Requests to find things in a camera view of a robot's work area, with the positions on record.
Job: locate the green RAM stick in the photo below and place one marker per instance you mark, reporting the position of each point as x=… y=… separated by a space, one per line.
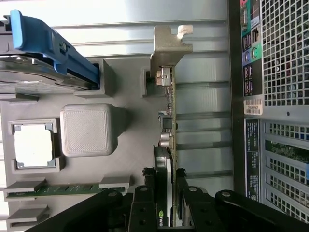
x=67 y=189

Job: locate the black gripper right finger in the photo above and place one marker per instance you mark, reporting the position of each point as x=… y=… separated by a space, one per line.
x=198 y=212

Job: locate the open grey PC case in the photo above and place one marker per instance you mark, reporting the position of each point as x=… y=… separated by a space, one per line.
x=235 y=72

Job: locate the grey plastic parts rack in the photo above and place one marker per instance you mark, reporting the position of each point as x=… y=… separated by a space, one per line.
x=135 y=135

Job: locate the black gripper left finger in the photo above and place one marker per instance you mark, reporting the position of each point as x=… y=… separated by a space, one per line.
x=142 y=212

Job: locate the white barcode label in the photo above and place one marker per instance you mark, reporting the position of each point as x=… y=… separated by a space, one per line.
x=253 y=109

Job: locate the silver CPU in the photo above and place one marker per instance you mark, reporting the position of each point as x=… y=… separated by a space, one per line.
x=33 y=145

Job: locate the hard disk in blue carrier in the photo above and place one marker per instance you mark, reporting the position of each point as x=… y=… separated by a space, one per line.
x=36 y=72

